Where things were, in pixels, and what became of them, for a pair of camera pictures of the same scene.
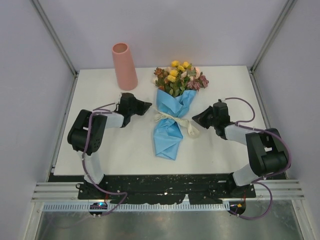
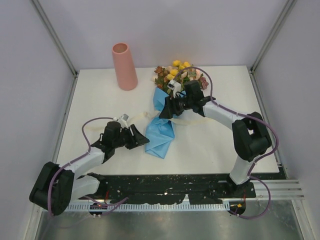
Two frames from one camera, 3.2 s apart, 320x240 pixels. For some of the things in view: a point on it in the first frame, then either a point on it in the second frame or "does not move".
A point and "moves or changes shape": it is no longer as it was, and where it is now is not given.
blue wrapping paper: (168, 133) moves or changes shape
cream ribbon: (192, 131) → (141, 119)
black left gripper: (143, 106) → (137, 138)
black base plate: (166, 189) does not move
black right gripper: (201, 118) → (169, 109)
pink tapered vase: (125, 72) does not move
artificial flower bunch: (180, 77) does not move
